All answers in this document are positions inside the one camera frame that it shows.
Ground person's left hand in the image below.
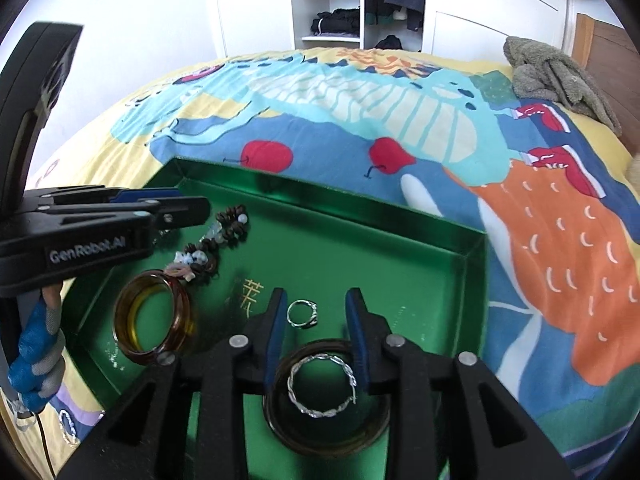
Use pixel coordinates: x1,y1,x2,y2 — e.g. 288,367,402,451
9,282,68,413

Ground folded black clothes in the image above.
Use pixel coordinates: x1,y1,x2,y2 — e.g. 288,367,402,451
310,6,362,36

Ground white door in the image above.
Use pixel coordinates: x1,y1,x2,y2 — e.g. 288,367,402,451
212,0,293,58

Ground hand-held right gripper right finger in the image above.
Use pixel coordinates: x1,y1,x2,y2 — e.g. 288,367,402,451
345,287,576,480

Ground black cable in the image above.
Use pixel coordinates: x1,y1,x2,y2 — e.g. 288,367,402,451
35,410,58,480

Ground green metal tray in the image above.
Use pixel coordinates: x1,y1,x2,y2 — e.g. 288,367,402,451
62,156,488,480

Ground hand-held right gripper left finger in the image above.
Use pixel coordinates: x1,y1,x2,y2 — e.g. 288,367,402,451
57,287,289,480

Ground brown beaded bracelet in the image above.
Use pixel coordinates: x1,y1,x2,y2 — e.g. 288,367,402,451
170,204,249,283

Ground white wardrobe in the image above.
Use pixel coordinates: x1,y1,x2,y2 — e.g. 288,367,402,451
287,0,573,56

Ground twisted silver bracelet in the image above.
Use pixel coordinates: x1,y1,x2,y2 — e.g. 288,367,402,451
287,352,358,418

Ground grey fleece towel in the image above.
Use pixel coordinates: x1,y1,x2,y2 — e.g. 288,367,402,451
502,35,623,136

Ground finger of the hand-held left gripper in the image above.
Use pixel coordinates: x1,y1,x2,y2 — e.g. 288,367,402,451
27,185,182,209
50,196,212,227

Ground small silver bracelet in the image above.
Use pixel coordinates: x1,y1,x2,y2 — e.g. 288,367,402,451
57,407,81,446

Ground wooden headboard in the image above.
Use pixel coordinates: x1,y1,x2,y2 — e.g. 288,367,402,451
570,12,640,156

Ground dark green bangle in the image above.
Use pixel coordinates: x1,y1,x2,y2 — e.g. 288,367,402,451
262,339,392,457

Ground amber bangle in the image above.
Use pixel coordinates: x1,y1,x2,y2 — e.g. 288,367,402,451
114,270,197,366

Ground silver ring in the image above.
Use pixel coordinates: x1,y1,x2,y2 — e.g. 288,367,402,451
286,299,319,329

